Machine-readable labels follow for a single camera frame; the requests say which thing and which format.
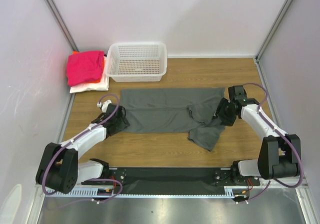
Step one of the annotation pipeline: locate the left aluminium frame post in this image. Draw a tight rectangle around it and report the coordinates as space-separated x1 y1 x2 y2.
44 0 79 51

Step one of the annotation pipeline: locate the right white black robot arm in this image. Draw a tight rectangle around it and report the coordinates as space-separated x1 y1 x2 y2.
214 85 304 188

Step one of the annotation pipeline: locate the orange folded t shirt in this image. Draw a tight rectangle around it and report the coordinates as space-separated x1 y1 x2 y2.
72 50 106 84

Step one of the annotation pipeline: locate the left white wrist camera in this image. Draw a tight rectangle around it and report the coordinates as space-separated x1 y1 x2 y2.
97 100 112 113

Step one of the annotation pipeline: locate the white slotted cable duct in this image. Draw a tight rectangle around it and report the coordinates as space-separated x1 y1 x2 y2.
47 186 248 199

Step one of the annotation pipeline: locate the white folded t shirt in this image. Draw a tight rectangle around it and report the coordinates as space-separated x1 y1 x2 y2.
69 67 109 94

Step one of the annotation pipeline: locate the grey t shirt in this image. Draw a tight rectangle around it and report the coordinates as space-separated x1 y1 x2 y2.
120 88 225 151

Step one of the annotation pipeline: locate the aluminium front rail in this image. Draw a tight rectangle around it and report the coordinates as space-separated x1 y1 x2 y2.
34 167 310 190

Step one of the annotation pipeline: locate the pink folded t shirt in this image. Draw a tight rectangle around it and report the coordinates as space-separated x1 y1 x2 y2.
66 50 105 86

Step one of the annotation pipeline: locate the aluminium frame post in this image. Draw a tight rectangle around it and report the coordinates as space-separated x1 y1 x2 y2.
44 0 79 51
255 0 294 61

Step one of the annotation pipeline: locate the right aluminium frame post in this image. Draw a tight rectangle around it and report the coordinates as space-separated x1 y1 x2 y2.
255 0 294 61

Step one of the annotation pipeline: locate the white perforated plastic basket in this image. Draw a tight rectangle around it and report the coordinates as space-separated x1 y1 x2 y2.
105 42 168 82

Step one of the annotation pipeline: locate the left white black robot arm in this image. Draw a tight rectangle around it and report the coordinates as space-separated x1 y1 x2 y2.
35 101 130 194

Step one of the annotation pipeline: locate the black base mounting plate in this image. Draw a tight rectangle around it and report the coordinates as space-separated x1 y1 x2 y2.
81 167 260 196

